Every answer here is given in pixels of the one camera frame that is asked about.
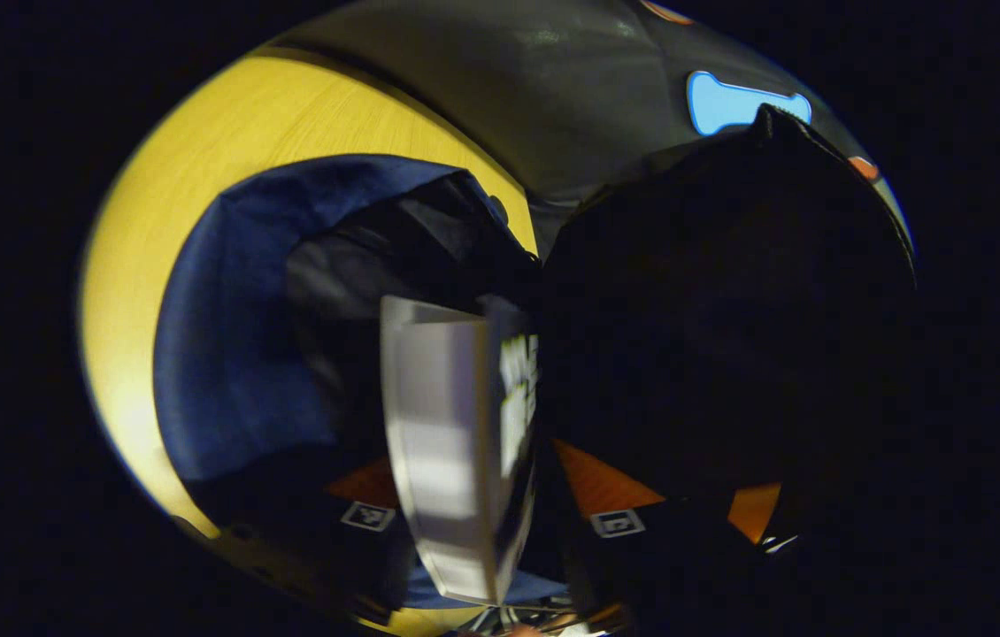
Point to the black backdrop cloth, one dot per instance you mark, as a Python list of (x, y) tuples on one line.
[(553, 115)]

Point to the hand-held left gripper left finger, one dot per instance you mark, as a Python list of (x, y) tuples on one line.
[(323, 540)]

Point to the blue schoolbag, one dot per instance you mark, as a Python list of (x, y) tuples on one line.
[(226, 336)]

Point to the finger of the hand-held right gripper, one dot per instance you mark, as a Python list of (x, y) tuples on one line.
[(752, 513)]

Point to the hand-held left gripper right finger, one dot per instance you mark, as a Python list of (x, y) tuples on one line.
[(642, 566)]

